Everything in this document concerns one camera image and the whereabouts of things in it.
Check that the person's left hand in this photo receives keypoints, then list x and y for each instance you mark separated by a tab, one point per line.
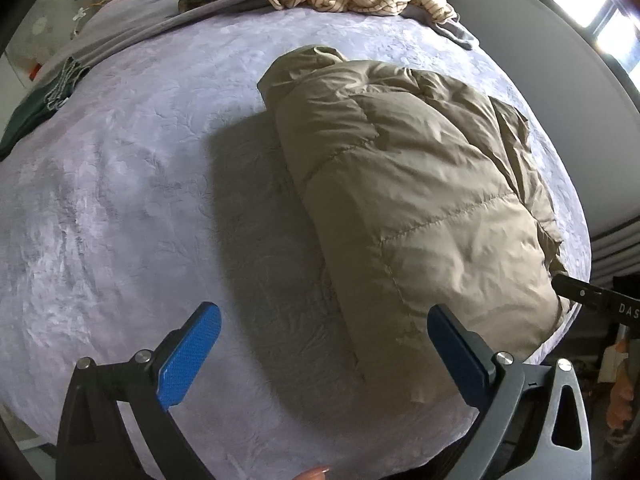
316	473

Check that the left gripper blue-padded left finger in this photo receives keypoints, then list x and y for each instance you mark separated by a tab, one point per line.
93	441

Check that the grey bed sheet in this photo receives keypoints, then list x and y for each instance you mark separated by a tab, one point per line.
124	23

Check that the lavender embossed fleece blanket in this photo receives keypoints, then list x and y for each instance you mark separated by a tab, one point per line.
161	184

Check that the person's right hand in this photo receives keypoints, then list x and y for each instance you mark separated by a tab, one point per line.
614	370

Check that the bright window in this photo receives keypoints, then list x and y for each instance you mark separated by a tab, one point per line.
615	30

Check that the beige puffer jacket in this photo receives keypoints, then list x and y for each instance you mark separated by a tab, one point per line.
422	191

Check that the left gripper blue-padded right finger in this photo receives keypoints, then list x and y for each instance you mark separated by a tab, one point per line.
531	422

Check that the dark green cloth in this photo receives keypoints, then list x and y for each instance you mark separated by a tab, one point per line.
41	104

